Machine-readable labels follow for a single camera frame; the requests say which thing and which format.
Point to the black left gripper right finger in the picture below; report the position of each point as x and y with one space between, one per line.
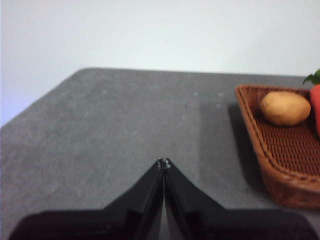
225 225

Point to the yellow-brown potato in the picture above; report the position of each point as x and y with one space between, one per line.
285 107

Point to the brown wicker basket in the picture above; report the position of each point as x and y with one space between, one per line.
287 155

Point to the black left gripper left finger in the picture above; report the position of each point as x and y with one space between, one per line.
112 225

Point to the orange toy carrot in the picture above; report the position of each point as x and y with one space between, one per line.
316 100

